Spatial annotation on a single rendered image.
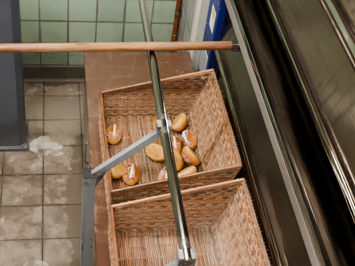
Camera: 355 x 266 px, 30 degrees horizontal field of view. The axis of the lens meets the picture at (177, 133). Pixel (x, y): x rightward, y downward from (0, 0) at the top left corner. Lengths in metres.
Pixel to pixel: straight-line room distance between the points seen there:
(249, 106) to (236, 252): 0.52
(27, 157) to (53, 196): 0.30
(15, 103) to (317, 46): 1.87
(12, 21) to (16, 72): 0.29
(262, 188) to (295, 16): 0.59
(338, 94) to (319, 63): 0.14
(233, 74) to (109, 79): 0.73
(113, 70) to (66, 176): 0.63
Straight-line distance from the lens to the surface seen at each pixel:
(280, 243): 2.06
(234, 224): 2.37
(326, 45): 1.79
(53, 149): 3.54
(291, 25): 1.96
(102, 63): 3.16
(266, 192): 2.17
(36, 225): 3.22
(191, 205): 2.40
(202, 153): 2.71
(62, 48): 2.23
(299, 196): 1.54
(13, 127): 3.44
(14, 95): 3.29
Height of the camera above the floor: 2.55
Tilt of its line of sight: 44 degrees down
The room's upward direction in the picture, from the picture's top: 10 degrees clockwise
